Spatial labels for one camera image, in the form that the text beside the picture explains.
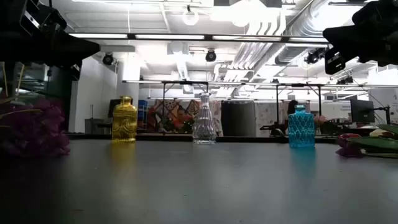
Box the clear glass vase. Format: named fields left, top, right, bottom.
left=192, top=92, right=217, bottom=145

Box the black computer monitor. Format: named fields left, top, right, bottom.
left=350, top=99, right=376, bottom=124

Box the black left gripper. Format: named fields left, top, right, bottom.
left=0, top=0, right=101, bottom=66

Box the white ring light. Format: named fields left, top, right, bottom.
left=182, top=8, right=200, bottom=27

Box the dark curtain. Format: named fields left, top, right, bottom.
left=221, top=101, right=256, bottom=138

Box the colourful patchwork quilt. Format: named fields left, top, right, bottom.
left=147, top=99, right=222, bottom=136

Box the black frame stand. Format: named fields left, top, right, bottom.
left=161, top=81, right=209, bottom=134
left=275, top=83, right=323, bottom=125

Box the blue glass vase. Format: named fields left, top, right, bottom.
left=287, top=105, right=316, bottom=149

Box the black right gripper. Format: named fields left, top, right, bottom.
left=322, top=0, right=398, bottom=66

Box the white patterned cloth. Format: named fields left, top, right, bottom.
left=255, top=101, right=290, bottom=138

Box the purple flower bunch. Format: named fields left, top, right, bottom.
left=335, top=133, right=364, bottom=158
left=0, top=98, right=71, bottom=157

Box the black overhead light bar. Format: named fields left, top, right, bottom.
left=68, top=32, right=330, bottom=44

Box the silver ventilation duct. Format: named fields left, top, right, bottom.
left=275, top=0, right=354, bottom=66

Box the grey bin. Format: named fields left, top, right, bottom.
left=84, top=118, right=106, bottom=134

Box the black ceiling spotlight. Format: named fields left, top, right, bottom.
left=102, top=52, right=114, bottom=67
left=205, top=49, right=218, bottom=63
left=303, top=48, right=327, bottom=65

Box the yellow stick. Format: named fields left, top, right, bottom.
left=1, top=62, right=9, bottom=98
left=15, top=63, right=25, bottom=94

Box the person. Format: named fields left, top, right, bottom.
left=286, top=100, right=299, bottom=116

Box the yellow glass vase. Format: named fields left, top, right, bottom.
left=111, top=95, right=138, bottom=143

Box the blue storage bin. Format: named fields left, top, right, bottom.
left=137, top=100, right=149, bottom=129

